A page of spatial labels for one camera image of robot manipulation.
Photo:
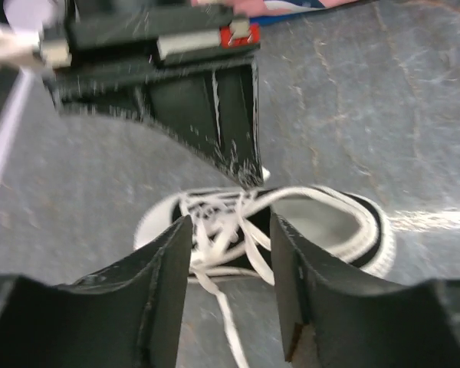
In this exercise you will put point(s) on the pink printed cloth bag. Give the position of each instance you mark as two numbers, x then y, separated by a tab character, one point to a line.
267	12

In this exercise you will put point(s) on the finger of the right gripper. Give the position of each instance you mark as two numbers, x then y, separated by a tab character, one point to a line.
212	110

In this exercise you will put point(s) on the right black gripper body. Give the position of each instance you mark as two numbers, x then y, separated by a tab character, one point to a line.
163	35

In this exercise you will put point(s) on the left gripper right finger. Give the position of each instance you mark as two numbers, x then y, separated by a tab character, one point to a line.
335	315

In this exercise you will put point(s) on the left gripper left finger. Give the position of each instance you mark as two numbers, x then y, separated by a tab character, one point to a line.
127	314

